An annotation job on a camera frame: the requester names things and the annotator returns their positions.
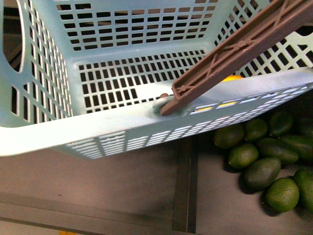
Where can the brown basket handle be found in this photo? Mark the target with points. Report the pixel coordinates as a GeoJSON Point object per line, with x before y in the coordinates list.
{"type": "Point", "coordinates": [272, 24]}

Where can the green avocado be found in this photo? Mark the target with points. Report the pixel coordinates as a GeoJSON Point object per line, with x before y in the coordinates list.
{"type": "Point", "coordinates": [262, 173]}

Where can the light teal plastic basket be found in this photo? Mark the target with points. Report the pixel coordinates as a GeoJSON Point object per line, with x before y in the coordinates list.
{"type": "Point", "coordinates": [85, 77]}

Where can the green lime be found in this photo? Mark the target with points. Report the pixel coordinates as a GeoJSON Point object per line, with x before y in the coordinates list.
{"type": "Point", "coordinates": [283, 195]}

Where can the yellow mango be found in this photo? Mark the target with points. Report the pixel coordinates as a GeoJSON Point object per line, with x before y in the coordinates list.
{"type": "Point", "coordinates": [229, 78]}

